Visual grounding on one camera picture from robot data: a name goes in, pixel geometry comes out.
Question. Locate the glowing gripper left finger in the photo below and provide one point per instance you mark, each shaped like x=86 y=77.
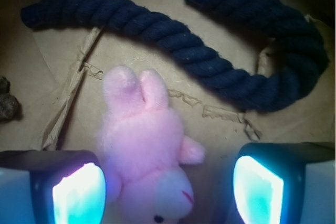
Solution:
x=52 y=187

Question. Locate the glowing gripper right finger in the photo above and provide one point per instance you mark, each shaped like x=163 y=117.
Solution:
x=285 y=183

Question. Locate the pink plush bunny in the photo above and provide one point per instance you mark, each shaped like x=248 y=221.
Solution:
x=144 y=148

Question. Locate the brown rock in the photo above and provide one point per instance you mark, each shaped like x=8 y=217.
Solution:
x=10 y=107

